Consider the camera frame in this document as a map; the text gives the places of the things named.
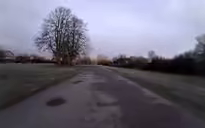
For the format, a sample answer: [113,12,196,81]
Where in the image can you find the grey asphalt path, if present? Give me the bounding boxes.
[0,65,205,128]

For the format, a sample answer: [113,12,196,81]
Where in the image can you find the large bare tree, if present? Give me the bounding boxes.
[33,6,91,66]

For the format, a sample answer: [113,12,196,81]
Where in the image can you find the frosty grass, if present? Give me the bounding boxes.
[106,65,205,118]
[0,62,88,114]

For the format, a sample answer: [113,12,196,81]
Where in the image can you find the dark hedge with trees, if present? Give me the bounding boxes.
[111,33,205,78]

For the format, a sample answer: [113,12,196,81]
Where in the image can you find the building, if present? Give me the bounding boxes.
[0,48,16,64]

